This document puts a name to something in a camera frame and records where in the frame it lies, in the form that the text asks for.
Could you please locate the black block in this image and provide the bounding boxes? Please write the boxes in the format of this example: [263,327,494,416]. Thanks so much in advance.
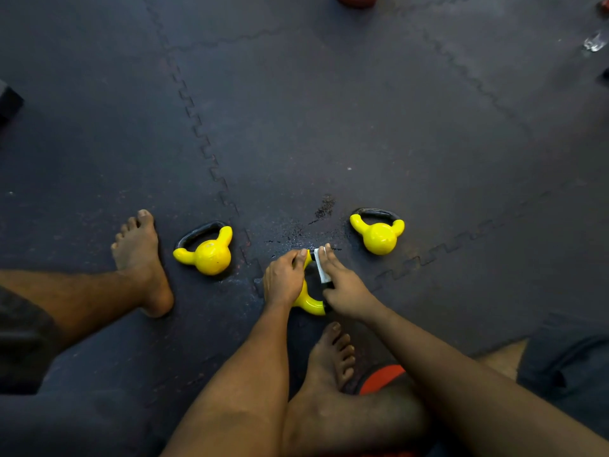
[0,80,25,125]

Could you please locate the person's right hand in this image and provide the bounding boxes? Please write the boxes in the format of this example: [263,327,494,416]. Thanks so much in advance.
[317,243,382,322]

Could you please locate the dark shorts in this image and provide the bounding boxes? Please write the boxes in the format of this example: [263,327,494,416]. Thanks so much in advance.
[0,285,609,440]

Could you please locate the person's right leg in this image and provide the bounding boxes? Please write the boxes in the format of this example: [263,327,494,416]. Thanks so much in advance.
[281,321,435,457]

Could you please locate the white wipe cloth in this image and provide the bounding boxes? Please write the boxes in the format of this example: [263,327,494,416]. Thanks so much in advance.
[313,248,332,285]

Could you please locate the person's right forearm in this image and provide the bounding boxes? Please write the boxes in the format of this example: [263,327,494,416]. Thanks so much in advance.
[365,300,609,457]

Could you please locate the person's leg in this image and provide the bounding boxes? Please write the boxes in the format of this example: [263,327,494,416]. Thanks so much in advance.
[281,321,435,457]
[0,209,175,352]

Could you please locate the orange-red round object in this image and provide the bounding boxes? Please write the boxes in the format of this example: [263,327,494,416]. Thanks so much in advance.
[358,364,408,396]

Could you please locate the person's left hand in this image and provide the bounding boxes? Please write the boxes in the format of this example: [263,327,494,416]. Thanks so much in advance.
[264,248,309,308]

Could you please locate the person's left leg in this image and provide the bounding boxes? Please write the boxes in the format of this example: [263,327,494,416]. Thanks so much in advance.
[0,209,175,352]

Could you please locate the person's left forearm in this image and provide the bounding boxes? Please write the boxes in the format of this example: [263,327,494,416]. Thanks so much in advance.
[159,300,292,457]

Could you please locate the yellow kettlebell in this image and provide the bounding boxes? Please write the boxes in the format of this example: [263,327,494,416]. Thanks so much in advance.
[172,221,234,276]
[291,249,334,317]
[349,208,406,256]

